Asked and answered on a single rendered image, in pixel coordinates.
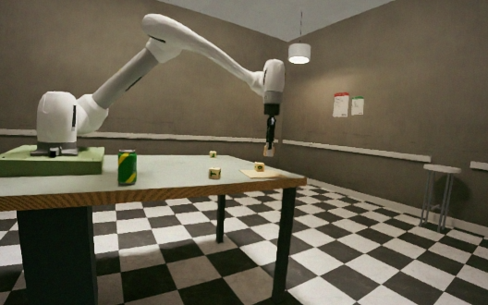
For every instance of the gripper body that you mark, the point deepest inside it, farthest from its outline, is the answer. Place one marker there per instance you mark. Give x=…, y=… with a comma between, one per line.
x=272, y=110

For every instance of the green and yellow drink can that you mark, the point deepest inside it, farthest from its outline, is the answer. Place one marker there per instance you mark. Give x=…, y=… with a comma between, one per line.
x=126, y=167

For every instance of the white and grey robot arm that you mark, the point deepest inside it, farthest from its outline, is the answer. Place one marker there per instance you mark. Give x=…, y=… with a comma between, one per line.
x=60, y=118

